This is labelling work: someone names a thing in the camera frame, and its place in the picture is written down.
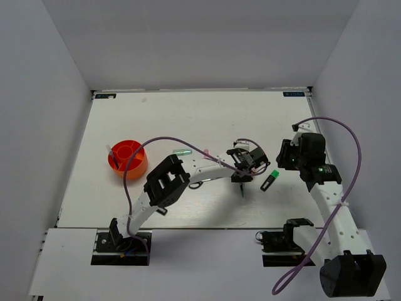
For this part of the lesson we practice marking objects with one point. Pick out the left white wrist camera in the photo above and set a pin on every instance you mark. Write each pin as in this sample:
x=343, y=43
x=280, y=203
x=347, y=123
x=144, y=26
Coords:
x=242, y=144

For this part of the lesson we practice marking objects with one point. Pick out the pink eraser case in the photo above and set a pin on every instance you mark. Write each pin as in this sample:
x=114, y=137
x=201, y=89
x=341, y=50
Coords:
x=205, y=152

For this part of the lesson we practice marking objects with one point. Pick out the green transparent case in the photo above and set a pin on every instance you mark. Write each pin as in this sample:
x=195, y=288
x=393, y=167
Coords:
x=182, y=152

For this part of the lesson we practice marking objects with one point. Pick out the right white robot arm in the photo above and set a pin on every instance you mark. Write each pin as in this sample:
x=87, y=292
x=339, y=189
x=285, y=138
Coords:
x=348, y=268

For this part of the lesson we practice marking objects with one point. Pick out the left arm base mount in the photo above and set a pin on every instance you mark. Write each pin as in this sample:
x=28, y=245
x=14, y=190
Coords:
x=130, y=253

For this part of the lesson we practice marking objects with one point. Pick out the orange round container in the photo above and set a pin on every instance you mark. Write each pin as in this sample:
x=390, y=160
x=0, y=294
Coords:
x=123, y=151

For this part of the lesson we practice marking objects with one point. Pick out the black handled scissors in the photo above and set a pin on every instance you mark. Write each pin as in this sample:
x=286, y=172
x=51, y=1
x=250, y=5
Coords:
x=196, y=183

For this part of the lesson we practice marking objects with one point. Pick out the right blue table label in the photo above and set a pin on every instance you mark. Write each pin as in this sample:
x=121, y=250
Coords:
x=293, y=94

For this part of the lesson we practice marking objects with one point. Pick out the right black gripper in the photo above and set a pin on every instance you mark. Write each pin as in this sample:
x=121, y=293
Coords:
x=282, y=159

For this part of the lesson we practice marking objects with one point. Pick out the left blue table label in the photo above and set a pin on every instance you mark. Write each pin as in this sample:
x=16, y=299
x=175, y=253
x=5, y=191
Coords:
x=105, y=95

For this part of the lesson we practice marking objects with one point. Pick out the green highlighter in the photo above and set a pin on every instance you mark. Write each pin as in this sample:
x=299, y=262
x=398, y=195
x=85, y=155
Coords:
x=269, y=180

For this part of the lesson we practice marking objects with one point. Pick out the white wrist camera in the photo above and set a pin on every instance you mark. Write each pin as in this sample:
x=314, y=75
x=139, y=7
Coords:
x=242, y=144
x=305, y=127

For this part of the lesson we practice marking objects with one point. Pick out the blue table label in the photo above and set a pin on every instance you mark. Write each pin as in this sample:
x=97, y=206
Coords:
x=293, y=94
x=105, y=95

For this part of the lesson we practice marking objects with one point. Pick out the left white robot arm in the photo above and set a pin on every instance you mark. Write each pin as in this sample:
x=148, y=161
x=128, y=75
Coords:
x=168, y=180

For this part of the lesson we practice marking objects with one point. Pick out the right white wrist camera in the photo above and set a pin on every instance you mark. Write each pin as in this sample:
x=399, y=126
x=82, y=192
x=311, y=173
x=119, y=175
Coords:
x=305, y=127

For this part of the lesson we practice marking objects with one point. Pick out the white pen in container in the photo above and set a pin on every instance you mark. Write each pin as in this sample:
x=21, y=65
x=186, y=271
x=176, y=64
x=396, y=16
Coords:
x=112, y=156

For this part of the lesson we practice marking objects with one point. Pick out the yellow highlighter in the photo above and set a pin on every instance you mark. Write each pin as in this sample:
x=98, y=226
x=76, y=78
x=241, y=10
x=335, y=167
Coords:
x=162, y=211

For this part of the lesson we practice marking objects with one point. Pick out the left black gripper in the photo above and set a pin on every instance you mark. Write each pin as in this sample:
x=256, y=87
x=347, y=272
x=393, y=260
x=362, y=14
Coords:
x=245, y=179

